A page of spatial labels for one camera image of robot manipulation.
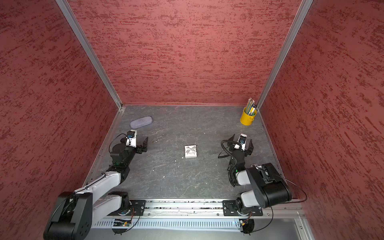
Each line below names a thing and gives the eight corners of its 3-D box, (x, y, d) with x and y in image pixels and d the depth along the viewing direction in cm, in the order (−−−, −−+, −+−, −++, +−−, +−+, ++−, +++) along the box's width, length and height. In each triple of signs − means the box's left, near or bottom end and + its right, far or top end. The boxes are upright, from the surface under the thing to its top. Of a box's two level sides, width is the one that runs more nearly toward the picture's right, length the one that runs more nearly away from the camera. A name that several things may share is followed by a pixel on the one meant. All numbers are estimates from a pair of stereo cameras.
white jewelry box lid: (184, 158, 94) (184, 155, 91) (185, 147, 99) (184, 144, 96) (197, 158, 94) (197, 155, 91) (197, 147, 99) (197, 144, 96)
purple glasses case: (131, 129, 107) (130, 126, 105) (130, 123, 111) (129, 120, 108) (153, 122, 112) (152, 120, 109) (152, 117, 115) (151, 114, 113)
